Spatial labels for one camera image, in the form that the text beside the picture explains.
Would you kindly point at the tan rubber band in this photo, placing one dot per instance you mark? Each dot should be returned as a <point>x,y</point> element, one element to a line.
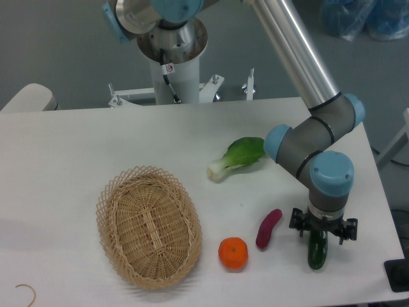
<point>32,291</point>

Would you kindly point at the white frame leg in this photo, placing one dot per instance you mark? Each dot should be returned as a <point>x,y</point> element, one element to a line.
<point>394,146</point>

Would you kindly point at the black device at edge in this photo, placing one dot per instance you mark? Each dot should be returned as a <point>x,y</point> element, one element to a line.
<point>397,274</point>

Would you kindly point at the orange tangerine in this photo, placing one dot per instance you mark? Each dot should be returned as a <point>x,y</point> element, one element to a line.
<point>233,253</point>

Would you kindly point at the purple sweet potato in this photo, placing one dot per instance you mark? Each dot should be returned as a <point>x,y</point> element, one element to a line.
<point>266,227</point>

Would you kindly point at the white chair armrest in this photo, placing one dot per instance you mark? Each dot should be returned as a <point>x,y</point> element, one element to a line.
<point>32,98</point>

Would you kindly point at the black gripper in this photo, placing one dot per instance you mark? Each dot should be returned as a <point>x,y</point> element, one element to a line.
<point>345,230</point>

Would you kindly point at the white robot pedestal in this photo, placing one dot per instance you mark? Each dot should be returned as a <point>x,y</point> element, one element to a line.
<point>173,52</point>

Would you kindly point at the dark green cucumber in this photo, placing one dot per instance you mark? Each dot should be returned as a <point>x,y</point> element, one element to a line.
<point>317,249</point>

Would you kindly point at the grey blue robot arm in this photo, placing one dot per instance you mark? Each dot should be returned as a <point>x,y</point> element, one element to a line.
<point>303,151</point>

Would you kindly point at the blue plastic bag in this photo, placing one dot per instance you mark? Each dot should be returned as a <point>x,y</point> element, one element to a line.
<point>383,20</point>

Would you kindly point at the woven wicker basket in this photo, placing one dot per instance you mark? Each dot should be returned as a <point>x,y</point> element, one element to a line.
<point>148,227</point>

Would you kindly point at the green bok choy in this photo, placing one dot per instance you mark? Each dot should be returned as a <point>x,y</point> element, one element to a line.
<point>240,153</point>

